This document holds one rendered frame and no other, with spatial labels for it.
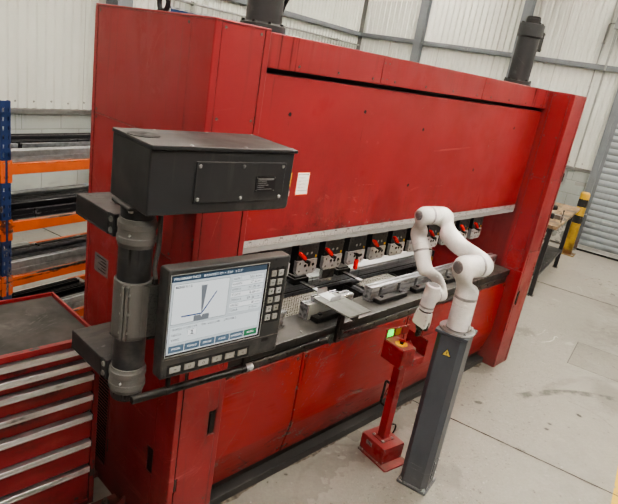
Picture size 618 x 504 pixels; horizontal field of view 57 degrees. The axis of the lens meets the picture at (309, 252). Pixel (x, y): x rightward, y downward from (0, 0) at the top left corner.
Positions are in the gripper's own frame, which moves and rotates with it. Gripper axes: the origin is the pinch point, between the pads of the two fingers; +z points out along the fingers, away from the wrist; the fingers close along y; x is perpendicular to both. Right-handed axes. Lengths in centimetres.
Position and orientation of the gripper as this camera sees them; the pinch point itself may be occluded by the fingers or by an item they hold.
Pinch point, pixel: (418, 332)
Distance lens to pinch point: 336.9
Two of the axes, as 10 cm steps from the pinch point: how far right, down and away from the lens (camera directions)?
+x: 7.9, -0.7, 6.0
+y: 5.7, 4.3, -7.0
